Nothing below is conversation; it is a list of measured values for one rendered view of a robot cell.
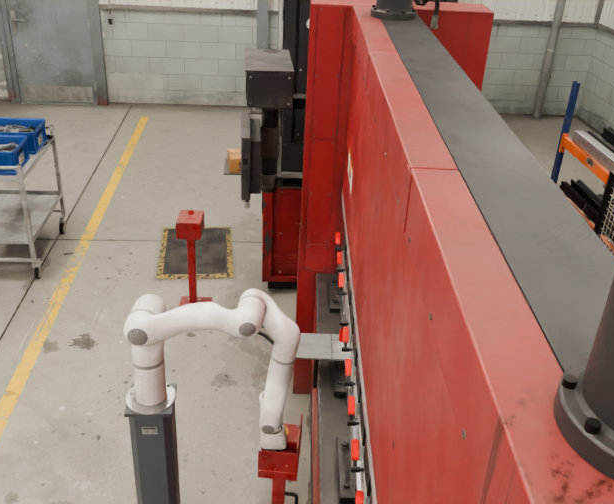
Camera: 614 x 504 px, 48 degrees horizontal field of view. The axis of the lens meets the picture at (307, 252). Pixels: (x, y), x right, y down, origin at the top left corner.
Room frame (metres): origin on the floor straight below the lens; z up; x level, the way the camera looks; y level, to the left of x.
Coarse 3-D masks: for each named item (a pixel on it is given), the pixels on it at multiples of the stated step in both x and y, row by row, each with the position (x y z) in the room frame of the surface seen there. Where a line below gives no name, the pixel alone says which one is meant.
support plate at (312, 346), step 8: (304, 336) 2.51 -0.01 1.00; (312, 336) 2.51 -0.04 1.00; (320, 336) 2.52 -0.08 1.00; (328, 336) 2.52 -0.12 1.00; (336, 336) 2.52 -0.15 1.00; (304, 344) 2.45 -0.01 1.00; (312, 344) 2.45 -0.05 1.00; (320, 344) 2.46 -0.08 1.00; (328, 344) 2.46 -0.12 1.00; (304, 352) 2.39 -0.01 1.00; (312, 352) 2.40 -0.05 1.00; (320, 352) 2.40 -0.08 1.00; (328, 352) 2.40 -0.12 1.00; (344, 360) 2.36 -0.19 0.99
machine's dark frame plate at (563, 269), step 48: (432, 48) 2.44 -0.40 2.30; (432, 96) 1.82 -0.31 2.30; (480, 96) 1.85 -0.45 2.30; (480, 144) 1.45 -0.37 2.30; (480, 192) 1.18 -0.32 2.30; (528, 192) 1.19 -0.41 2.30; (528, 240) 0.99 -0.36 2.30; (576, 240) 1.00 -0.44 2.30; (528, 288) 0.84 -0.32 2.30; (576, 288) 0.85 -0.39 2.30; (576, 336) 0.72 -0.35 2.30
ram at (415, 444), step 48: (384, 192) 1.74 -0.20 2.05; (384, 240) 1.64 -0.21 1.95; (384, 288) 1.54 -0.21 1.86; (384, 336) 1.45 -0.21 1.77; (384, 384) 1.36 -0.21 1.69; (432, 384) 0.91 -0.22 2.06; (384, 432) 1.28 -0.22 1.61; (432, 432) 0.86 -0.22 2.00; (384, 480) 1.20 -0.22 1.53; (432, 480) 0.81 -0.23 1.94
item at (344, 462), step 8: (336, 440) 1.99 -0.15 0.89; (344, 440) 1.97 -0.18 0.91; (344, 448) 1.93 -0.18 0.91; (344, 456) 1.89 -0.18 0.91; (344, 464) 1.85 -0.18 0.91; (352, 464) 1.86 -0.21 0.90; (344, 472) 1.81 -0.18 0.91; (352, 472) 1.81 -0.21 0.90; (344, 480) 1.77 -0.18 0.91; (352, 480) 1.78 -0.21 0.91; (352, 488) 1.74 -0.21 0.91; (344, 496) 1.70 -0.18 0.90; (352, 496) 1.70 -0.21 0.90
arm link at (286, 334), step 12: (252, 288) 2.14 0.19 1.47; (240, 300) 2.07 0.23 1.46; (264, 300) 2.09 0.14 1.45; (276, 312) 2.05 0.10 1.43; (264, 324) 2.06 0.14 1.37; (276, 324) 2.02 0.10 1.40; (288, 324) 2.02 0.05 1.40; (276, 336) 2.00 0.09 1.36; (288, 336) 2.00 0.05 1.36; (276, 348) 2.01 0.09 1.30; (288, 348) 1.99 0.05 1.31; (288, 360) 2.00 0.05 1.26
